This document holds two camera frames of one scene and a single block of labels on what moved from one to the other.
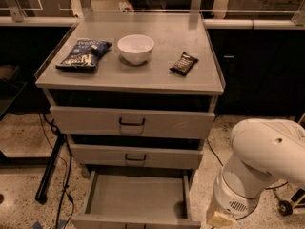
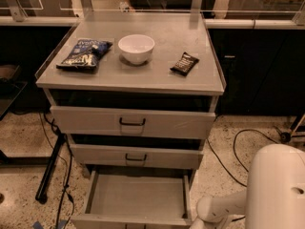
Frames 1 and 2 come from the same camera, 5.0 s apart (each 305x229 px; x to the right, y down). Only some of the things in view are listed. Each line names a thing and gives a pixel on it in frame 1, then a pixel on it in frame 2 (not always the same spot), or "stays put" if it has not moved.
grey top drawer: [79, 122] stays put
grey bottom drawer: [138, 199] stays put
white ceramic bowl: [135, 49] stays put
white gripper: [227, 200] → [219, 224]
